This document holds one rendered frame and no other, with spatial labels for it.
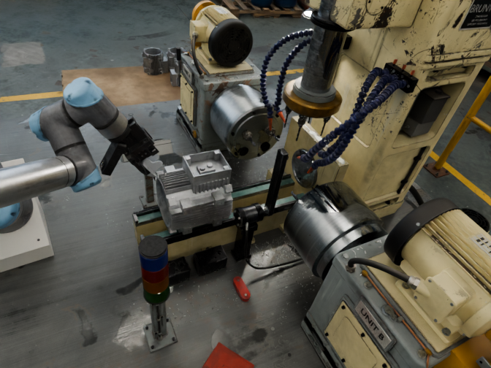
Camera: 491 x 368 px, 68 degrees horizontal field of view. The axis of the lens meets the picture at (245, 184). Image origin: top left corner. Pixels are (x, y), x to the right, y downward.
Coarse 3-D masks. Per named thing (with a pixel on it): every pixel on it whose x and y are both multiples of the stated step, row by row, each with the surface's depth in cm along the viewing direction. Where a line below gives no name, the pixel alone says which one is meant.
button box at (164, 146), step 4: (156, 140) 125; (160, 140) 124; (164, 140) 124; (168, 140) 124; (156, 144) 123; (160, 144) 123; (164, 144) 124; (168, 144) 125; (160, 148) 124; (164, 148) 124; (168, 148) 125; (160, 152) 124; (164, 152) 124; (168, 152) 125; (172, 152) 125; (124, 156) 119; (124, 160) 119
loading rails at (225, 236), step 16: (288, 176) 143; (240, 192) 134; (256, 192) 135; (288, 192) 144; (288, 208) 133; (144, 224) 119; (160, 224) 123; (208, 224) 119; (224, 224) 122; (272, 224) 135; (176, 240) 116; (192, 240) 120; (208, 240) 124; (224, 240) 128; (176, 256) 122
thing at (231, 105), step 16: (224, 96) 140; (240, 96) 137; (256, 96) 138; (224, 112) 137; (240, 112) 132; (256, 112) 133; (224, 128) 136; (240, 128) 134; (256, 128) 138; (272, 128) 139; (224, 144) 141; (240, 144) 140; (256, 144) 144; (272, 144) 149
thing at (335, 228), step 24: (312, 192) 104; (336, 192) 103; (288, 216) 107; (312, 216) 101; (336, 216) 98; (360, 216) 97; (312, 240) 99; (336, 240) 95; (360, 240) 96; (312, 264) 100
